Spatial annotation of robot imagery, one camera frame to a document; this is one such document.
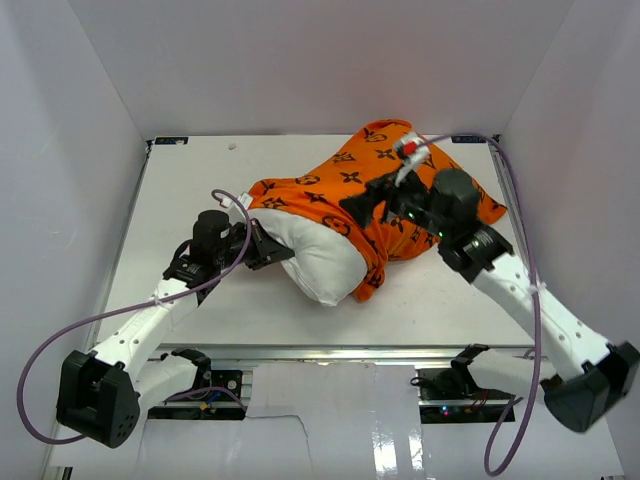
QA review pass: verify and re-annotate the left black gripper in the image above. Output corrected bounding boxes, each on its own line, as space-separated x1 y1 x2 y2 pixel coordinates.
215 218 294 271

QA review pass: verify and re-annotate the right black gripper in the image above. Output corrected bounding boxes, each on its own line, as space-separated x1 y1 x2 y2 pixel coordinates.
338 163 450 241

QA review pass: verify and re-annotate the orange patterned pillowcase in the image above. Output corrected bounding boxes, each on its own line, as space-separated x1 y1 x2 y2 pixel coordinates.
246 118 507 303

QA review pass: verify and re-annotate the white pillow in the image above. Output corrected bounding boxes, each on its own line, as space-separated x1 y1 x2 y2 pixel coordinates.
250 208 367 307

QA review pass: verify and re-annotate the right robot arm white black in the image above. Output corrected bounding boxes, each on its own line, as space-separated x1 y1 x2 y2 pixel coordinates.
340 169 639 433

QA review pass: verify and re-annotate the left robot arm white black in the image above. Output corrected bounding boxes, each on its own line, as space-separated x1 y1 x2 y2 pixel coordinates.
56 210 294 448

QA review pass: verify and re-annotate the right blue table label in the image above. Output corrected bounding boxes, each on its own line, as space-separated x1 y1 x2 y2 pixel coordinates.
450 134 486 144

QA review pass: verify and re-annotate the blue table label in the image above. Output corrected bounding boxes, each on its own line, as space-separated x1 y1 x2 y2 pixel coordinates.
450 134 486 144
153 136 189 146

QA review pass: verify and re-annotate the left blue table label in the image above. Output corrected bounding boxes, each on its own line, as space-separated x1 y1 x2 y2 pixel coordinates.
153 136 189 146

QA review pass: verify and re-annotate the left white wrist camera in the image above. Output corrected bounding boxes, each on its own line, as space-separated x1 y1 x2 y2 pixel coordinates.
220 192 253 212

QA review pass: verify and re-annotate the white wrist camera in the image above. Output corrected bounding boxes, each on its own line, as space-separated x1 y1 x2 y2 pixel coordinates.
393 132 430 187
220 192 253 212

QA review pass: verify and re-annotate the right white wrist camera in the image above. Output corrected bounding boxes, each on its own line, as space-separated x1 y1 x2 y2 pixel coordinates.
393 132 430 187

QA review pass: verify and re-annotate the aluminium front rail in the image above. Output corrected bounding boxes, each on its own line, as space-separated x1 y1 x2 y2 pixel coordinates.
154 343 531 364

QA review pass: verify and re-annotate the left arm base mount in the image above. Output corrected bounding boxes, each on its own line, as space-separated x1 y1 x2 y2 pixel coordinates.
149 347 247 411

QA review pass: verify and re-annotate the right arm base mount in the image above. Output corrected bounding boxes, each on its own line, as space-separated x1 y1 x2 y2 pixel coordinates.
410 344 520 425

